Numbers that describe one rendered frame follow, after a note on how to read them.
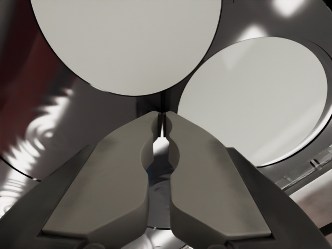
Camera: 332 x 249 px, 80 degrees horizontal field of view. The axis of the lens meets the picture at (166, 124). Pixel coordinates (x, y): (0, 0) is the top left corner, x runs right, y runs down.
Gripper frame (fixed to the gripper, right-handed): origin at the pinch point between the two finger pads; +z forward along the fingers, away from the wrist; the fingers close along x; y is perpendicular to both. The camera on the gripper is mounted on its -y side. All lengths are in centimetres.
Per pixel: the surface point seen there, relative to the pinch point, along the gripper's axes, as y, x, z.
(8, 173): 6.7, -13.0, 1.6
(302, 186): 10.1, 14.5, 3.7
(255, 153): 4.1, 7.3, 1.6
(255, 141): 2.9, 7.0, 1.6
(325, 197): 11.6, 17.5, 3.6
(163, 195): 9.3, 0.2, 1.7
